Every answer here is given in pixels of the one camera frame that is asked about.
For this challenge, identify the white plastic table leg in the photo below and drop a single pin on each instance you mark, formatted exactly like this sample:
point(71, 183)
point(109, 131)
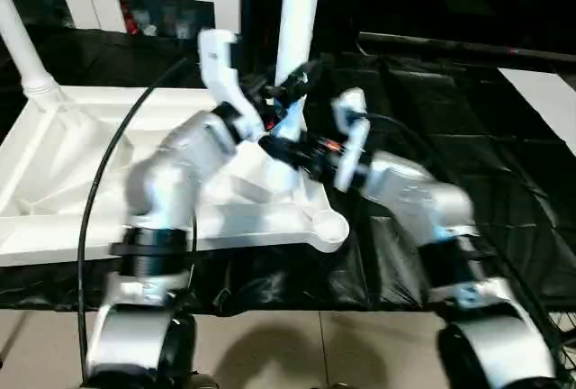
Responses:
point(22, 47)
point(299, 11)

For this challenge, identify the white plastic table top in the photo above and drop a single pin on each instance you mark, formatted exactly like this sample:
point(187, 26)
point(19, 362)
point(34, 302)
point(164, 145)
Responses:
point(72, 164)

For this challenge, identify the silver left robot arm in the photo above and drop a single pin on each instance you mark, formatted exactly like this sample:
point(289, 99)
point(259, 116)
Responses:
point(171, 182)

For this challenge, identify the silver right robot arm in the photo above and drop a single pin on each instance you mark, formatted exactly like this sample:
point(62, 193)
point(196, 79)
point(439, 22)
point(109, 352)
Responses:
point(423, 209)

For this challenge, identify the small bottles behind glass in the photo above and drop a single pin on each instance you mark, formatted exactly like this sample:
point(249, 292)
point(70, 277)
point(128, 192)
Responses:
point(166, 15)

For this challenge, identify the black plastic mat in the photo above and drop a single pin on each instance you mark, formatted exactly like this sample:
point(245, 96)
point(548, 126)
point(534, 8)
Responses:
point(504, 209)

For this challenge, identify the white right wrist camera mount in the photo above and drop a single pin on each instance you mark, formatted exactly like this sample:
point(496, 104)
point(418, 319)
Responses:
point(351, 132)

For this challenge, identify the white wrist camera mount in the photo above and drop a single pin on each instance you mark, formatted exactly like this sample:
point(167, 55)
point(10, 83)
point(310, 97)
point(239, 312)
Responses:
point(351, 132)
point(220, 69)

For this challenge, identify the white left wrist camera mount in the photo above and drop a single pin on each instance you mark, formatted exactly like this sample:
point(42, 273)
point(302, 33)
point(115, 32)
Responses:
point(220, 69)

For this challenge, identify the dark metal rail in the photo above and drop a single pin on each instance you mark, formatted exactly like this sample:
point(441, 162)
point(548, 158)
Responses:
point(468, 47)

